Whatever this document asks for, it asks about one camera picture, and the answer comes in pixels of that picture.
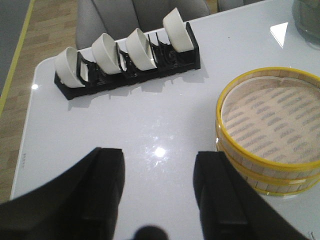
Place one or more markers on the left grey chair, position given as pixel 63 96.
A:
pixel 119 18

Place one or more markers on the paper liner left tier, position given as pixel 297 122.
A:
pixel 277 119

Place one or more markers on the white bowl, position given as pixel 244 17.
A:
pixel 66 67
pixel 104 51
pixel 176 32
pixel 139 50

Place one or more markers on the white bowl far left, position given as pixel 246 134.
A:
pixel 66 67

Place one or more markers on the grey electric cooking pot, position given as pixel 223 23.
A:
pixel 306 15

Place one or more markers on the black bowl rack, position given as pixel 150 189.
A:
pixel 94 79

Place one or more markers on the bamboo steamer tier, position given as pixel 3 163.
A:
pixel 224 138
pixel 270 181

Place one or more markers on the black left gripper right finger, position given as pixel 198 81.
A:
pixel 229 208

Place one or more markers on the white bowl far right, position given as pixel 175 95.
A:
pixel 176 32

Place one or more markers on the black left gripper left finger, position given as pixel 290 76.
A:
pixel 80 204

